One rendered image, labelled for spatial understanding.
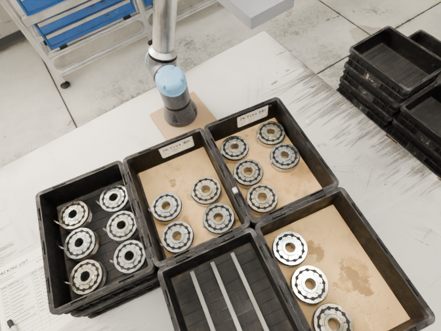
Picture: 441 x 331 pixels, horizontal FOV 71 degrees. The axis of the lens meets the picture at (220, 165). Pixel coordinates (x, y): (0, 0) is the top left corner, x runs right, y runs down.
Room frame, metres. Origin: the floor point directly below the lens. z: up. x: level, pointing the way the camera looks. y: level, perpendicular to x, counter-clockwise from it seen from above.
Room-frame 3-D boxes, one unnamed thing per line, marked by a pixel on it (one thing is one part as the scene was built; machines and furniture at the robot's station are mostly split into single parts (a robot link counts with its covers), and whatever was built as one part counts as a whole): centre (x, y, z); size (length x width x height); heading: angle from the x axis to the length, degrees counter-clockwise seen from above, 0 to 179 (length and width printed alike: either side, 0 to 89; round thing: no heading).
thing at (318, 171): (0.51, -0.16, 0.87); 0.40 x 0.30 x 0.11; 14
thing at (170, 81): (0.92, 0.13, 0.89); 0.13 x 0.12 x 0.14; 15
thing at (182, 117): (0.92, 0.13, 0.78); 0.15 x 0.15 x 0.10
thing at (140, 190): (0.44, 0.13, 0.87); 0.40 x 0.30 x 0.11; 14
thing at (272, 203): (0.39, -0.11, 0.86); 0.10 x 0.10 x 0.01
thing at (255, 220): (0.51, -0.16, 0.92); 0.40 x 0.30 x 0.02; 14
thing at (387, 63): (1.14, -1.02, 0.37); 0.40 x 0.30 x 0.45; 23
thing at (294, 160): (0.53, -0.23, 0.86); 0.10 x 0.10 x 0.01
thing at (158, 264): (0.44, 0.13, 0.92); 0.40 x 0.30 x 0.02; 14
